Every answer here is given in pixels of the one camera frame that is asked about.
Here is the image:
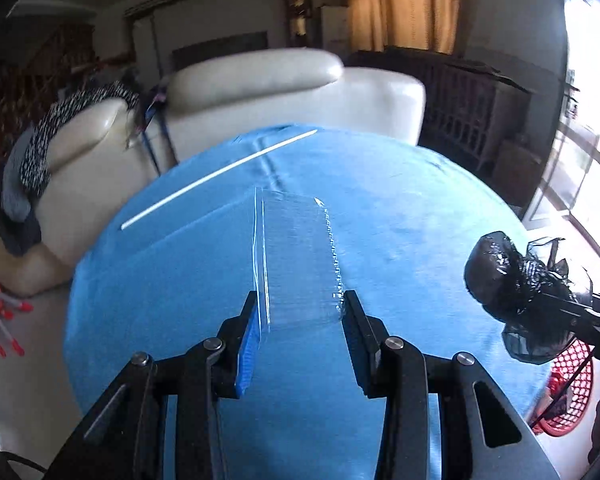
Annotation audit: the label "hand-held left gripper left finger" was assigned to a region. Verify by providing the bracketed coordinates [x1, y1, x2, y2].
[45, 290, 259, 480]

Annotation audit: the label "glass sliding door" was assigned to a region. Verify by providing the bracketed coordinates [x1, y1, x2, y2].
[522, 0, 600, 231]

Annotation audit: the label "black plastic bag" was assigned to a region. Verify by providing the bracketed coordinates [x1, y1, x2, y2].
[464, 231, 593, 365]

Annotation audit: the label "wooden staircase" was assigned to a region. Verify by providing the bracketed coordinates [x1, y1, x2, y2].
[0, 25, 101, 161]

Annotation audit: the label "dark wooden lattice cabinet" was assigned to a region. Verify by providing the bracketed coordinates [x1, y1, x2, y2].
[347, 45, 536, 173]

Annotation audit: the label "clear plastic zip bag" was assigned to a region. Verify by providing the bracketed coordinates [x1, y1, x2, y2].
[252, 186, 343, 333]

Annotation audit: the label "black white spotted cloth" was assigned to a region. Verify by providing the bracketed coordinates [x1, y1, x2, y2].
[17, 80, 141, 198]

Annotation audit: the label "tan window curtain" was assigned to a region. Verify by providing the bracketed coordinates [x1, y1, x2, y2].
[340, 0, 463, 56]

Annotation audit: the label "thin white stick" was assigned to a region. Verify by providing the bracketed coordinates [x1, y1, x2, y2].
[121, 130, 318, 231]

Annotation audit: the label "brown cardboard box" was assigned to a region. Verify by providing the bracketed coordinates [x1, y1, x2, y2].
[492, 135, 543, 206]

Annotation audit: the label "cream leather sofa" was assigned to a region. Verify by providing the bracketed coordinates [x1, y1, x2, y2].
[0, 47, 427, 296]

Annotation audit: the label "blue tablecloth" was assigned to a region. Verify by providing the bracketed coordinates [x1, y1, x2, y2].
[62, 122, 556, 480]

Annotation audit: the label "blue bag straps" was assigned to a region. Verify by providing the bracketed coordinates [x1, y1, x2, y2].
[127, 85, 178, 176]

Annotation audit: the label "black cable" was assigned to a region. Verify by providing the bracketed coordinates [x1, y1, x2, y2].
[0, 452, 48, 473]

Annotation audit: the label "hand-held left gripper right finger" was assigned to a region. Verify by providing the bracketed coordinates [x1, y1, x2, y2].
[342, 290, 561, 480]

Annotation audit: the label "red plastic basket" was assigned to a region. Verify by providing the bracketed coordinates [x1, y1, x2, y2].
[530, 337, 595, 436]

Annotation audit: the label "dark grey clothing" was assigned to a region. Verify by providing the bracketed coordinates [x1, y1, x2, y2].
[0, 150, 43, 256]

